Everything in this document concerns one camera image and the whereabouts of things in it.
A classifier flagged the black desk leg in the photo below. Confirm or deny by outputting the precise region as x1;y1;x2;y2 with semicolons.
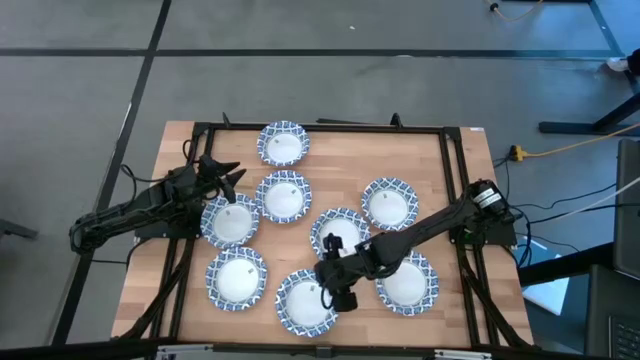
538;92;640;136

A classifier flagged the grey laptop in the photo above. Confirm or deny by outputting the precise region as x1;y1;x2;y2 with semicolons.
612;138;640;281

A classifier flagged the person's white shoe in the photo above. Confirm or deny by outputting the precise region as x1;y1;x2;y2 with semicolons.
606;56;632;74

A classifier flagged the white paper sheet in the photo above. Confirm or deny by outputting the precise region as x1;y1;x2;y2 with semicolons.
514;237;572;317

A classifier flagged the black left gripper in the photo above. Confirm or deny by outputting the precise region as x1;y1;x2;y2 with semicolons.
195;155;247;199

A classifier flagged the black desk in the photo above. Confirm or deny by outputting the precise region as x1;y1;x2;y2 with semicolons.
517;242;640;360

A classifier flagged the blue patterned paper bowl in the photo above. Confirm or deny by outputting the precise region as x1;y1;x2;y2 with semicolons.
374;249;441;317
256;120;311;168
254;169;313;225
360;177;420;232
274;268;339;338
205;245;269;312
309;207;373;261
199;193;261;250

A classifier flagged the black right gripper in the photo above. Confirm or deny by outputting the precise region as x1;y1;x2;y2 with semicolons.
314;233;374;314

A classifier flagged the black aluminium table frame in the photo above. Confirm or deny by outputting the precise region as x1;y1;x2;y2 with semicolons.
112;112;536;360

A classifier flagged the black power cable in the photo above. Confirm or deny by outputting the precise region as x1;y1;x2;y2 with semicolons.
492;154;620;269

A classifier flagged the yellow extension cord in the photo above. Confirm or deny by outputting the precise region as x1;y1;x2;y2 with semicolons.
508;122;640;164

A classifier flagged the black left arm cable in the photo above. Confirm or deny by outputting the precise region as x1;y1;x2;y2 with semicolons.
118;138;201;189

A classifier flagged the grey furniture foot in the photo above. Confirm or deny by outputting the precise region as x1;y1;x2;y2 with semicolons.
0;218;40;241

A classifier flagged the white cable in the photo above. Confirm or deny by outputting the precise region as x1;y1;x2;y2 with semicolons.
544;176;640;225

